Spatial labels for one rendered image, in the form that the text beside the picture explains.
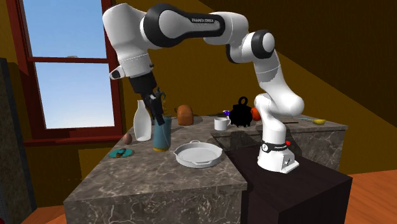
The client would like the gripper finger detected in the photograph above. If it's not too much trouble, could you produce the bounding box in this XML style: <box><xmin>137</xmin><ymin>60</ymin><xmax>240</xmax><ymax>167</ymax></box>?
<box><xmin>144</xmin><ymin>92</ymin><xmax>166</xmax><ymax>126</ymax></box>
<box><xmin>155</xmin><ymin>87</ymin><xmax>166</xmax><ymax>104</ymax></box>

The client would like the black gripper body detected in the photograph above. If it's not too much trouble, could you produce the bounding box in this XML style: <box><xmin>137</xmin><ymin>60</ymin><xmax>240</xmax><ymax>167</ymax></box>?
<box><xmin>128</xmin><ymin>71</ymin><xmax>158</xmax><ymax>99</ymax></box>

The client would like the white vase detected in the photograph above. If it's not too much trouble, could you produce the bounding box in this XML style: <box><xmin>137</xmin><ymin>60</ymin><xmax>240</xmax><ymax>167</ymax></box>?
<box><xmin>133</xmin><ymin>99</ymin><xmax>153</xmax><ymax>143</ymax></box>

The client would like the blue tumbler yellow base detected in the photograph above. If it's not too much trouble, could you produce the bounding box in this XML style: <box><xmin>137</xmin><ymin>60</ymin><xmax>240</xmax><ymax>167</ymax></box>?
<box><xmin>152</xmin><ymin>115</ymin><xmax>172</xmax><ymax>153</ymax></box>

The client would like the brown bread loaf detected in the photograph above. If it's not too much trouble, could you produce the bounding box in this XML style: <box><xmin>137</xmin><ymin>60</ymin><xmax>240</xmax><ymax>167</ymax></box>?
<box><xmin>176</xmin><ymin>104</ymin><xmax>195</xmax><ymax>127</ymax></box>

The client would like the teal plate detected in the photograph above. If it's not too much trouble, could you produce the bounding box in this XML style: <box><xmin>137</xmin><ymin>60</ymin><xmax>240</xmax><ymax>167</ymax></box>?
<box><xmin>108</xmin><ymin>148</ymin><xmax>135</xmax><ymax>159</ymax></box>

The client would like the white round pan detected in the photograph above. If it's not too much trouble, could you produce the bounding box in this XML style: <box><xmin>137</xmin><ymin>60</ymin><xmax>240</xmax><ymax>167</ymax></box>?
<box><xmin>172</xmin><ymin>139</ymin><xmax>224</xmax><ymax>169</ymax></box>

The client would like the white mug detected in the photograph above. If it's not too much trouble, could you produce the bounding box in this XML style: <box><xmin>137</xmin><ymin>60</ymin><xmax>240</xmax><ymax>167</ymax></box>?
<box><xmin>213</xmin><ymin>116</ymin><xmax>232</xmax><ymax>132</ymax></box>

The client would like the red framed window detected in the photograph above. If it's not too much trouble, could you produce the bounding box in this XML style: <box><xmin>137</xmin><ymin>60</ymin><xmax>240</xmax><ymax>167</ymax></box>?
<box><xmin>6</xmin><ymin>0</ymin><xmax>125</xmax><ymax>148</ymax></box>

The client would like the orange fruit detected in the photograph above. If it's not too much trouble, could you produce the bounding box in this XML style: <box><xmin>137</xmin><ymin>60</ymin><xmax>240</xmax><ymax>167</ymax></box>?
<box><xmin>250</xmin><ymin>106</ymin><xmax>262</xmax><ymax>122</ymax></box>

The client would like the dark robot stand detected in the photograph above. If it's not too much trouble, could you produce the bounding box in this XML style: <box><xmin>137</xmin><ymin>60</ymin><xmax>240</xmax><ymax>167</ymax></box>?
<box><xmin>224</xmin><ymin>144</ymin><xmax>354</xmax><ymax>224</ymax></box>

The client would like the black pot ring handle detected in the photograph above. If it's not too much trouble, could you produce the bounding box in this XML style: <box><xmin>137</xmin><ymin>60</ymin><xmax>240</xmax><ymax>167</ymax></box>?
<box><xmin>228</xmin><ymin>95</ymin><xmax>253</xmax><ymax>129</ymax></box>

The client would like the yellow spoon teal handle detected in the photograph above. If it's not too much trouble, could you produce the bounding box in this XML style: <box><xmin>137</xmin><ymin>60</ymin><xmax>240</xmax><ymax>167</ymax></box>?
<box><xmin>298</xmin><ymin>116</ymin><xmax>327</xmax><ymax>126</ymax></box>

